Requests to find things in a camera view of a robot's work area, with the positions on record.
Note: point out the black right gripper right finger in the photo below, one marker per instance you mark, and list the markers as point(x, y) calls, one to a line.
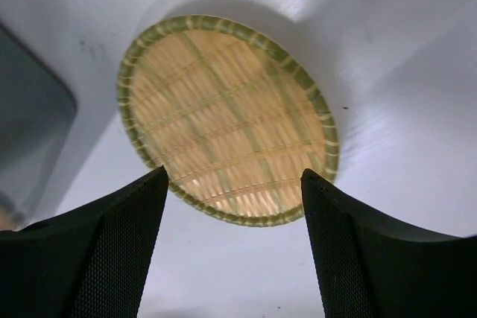
point(370, 264)

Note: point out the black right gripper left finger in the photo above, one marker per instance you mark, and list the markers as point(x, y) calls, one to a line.
point(92, 261)

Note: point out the round green-rimmed bamboo tray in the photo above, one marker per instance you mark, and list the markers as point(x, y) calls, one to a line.
point(231, 116)

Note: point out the grey plastic bin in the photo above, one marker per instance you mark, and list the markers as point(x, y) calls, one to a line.
point(37, 112)

